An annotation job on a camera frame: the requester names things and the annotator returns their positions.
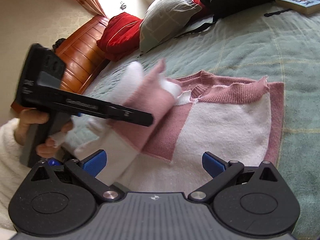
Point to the book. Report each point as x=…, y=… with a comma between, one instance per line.
x=300, y=1

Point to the green checked bed blanket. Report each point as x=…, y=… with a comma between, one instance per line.
x=275, y=55

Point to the small wall fixture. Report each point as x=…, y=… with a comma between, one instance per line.
x=123, y=5

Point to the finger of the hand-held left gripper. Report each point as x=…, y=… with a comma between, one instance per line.
x=135, y=116

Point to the grey green checked pillow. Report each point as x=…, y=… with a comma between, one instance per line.
x=167, y=17

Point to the person's left hand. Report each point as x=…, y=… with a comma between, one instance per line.
x=35, y=117

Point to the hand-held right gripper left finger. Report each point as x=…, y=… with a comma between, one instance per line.
x=96, y=163

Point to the dark object on headboard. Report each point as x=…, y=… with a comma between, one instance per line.
x=59, y=43

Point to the wooden bed headboard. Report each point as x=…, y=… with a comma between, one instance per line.
x=80, y=50

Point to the red folded quilt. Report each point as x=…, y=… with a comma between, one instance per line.
x=120, y=35

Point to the pink and white sweater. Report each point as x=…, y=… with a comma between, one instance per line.
x=225, y=122

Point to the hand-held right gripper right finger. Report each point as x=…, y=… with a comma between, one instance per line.
x=213, y=165

